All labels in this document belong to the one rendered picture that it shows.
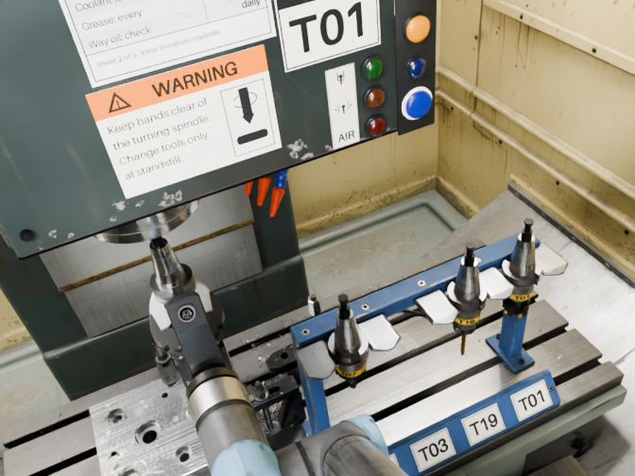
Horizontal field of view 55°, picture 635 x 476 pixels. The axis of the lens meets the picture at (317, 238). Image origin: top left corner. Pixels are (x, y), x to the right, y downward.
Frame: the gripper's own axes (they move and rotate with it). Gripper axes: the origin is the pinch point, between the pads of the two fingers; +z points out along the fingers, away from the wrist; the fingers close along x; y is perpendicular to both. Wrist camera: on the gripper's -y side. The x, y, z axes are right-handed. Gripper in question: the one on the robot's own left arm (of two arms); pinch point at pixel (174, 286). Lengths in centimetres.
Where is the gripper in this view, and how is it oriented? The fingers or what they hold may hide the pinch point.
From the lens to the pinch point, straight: 94.8
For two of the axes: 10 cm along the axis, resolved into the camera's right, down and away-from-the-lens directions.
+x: 9.1, -3.4, 2.4
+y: 1.1, 7.5, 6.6
